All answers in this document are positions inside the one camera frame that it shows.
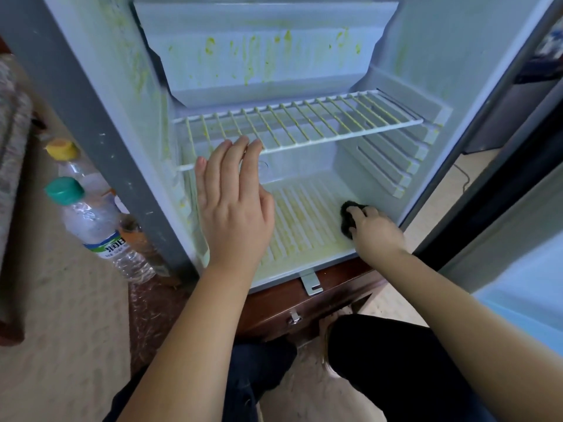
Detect person's left hand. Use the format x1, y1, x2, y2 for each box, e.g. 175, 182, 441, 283
194, 136, 276, 282

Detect person's right hand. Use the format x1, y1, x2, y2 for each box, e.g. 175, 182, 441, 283
345, 205, 410, 269

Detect dark grey cloth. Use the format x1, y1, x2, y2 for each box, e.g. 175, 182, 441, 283
340, 200, 369, 241

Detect green cap water bottle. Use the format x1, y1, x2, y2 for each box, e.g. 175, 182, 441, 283
45, 176, 157, 284

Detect fridge door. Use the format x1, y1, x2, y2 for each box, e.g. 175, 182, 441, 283
413, 99, 563, 359

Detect orange soda bottle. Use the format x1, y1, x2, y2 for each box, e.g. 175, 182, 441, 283
44, 138, 114, 203

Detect grey mini fridge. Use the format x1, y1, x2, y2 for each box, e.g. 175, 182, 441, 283
0, 0, 563, 295

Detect person's left forearm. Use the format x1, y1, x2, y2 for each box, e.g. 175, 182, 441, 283
116, 268, 256, 422

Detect person's right forearm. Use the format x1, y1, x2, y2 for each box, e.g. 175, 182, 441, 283
374, 250, 563, 422

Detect person's dark trousers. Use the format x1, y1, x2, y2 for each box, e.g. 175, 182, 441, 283
104, 314, 498, 422

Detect dark red wooden stand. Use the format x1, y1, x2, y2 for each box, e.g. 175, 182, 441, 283
129, 257, 390, 376

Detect dark cabinet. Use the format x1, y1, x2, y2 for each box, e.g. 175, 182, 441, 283
462, 17, 563, 156

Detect black power cable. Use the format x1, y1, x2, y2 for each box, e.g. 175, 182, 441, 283
449, 161, 473, 197

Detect white wire shelf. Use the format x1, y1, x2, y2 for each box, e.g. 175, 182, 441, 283
171, 89, 426, 171

